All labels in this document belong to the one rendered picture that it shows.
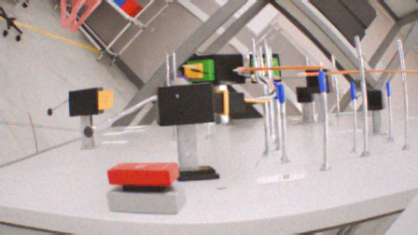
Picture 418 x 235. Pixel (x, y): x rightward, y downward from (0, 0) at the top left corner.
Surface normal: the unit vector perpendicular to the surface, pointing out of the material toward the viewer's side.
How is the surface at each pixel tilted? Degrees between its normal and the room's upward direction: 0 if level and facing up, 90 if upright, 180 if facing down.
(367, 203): 90
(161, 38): 90
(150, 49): 90
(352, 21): 90
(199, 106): 80
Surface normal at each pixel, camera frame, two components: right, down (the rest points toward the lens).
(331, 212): -0.09, 0.06
